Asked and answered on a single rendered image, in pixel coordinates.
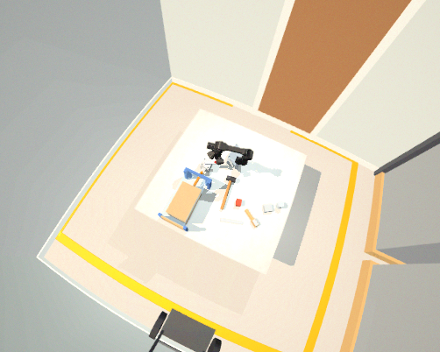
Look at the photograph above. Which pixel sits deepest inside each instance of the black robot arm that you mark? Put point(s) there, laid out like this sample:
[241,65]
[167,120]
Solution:
[220,146]

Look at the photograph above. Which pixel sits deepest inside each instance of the hammer with grey head and wooden handle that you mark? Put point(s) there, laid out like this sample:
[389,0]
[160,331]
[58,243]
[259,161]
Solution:
[230,179]

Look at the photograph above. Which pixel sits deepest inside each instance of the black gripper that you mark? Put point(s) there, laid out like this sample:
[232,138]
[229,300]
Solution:
[218,158]

